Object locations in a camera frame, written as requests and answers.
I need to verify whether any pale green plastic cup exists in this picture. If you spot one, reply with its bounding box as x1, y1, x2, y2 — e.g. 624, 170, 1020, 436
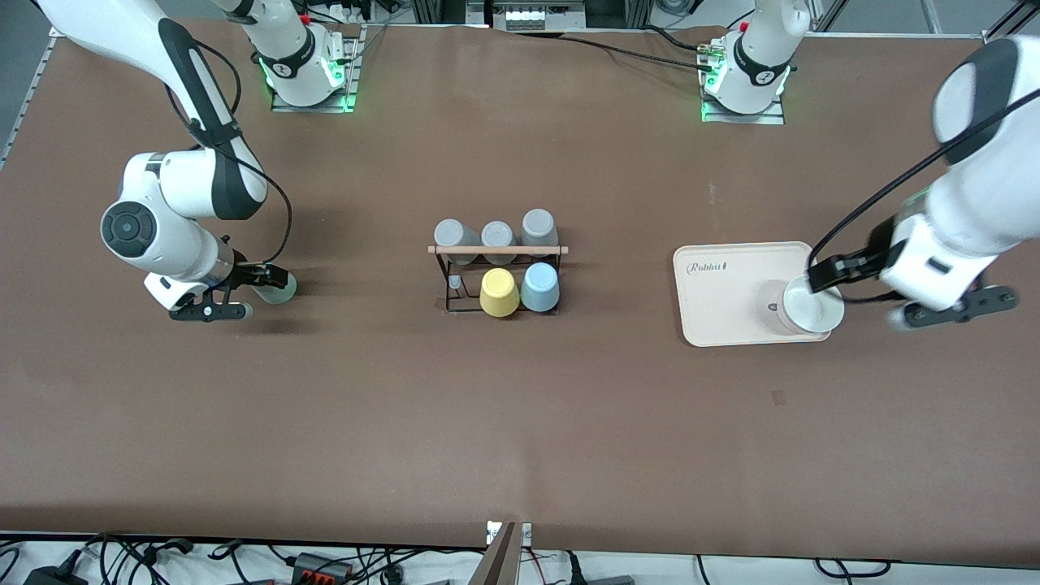
252, 273, 298, 306

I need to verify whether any light blue plastic cup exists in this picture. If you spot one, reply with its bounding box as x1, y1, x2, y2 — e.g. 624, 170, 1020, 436
520, 262, 561, 314

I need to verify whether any white cup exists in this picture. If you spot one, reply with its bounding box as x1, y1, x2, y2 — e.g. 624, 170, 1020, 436
776, 275, 846, 336

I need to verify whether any cream plastic tray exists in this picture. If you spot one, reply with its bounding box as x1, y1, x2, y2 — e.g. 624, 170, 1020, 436
674, 241, 832, 348

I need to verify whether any grey plastic cup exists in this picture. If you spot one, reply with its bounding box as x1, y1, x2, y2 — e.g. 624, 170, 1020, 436
434, 219, 482, 266
521, 209, 559, 258
481, 221, 516, 266

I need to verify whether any yellow plastic cup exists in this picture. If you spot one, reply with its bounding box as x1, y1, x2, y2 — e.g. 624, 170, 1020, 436
479, 268, 522, 319

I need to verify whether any grey adapter with orange plugs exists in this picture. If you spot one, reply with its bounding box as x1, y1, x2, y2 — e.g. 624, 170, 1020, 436
291, 552, 355, 585

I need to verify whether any black power adapter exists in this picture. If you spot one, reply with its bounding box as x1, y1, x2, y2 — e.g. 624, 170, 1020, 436
23, 565, 88, 585

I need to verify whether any white power strip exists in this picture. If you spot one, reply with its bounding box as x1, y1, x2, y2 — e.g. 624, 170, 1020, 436
504, 3, 587, 32

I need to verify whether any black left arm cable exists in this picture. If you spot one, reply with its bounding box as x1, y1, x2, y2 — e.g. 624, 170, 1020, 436
808, 85, 1040, 271

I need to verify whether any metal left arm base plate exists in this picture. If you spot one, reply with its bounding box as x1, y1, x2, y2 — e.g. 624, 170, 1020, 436
700, 41, 787, 126

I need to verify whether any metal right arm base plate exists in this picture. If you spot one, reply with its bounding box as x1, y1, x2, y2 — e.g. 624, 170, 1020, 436
270, 24, 364, 114

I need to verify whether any black wire cup rack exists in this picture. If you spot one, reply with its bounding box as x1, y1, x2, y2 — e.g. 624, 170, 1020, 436
428, 242, 570, 316

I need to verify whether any aluminium table edge rail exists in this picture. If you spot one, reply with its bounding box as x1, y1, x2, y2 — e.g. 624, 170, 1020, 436
0, 28, 59, 167

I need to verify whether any black looped cable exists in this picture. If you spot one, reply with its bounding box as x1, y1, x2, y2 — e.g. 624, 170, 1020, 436
814, 558, 892, 579

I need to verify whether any tangled black cable bundle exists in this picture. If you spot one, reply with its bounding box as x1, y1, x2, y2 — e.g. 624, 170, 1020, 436
77, 532, 245, 585

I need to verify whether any black cable across table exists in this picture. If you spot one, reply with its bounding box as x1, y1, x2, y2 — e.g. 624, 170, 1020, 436
561, 31, 720, 72

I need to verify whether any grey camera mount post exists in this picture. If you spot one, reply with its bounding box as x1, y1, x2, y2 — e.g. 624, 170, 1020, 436
470, 522, 533, 585

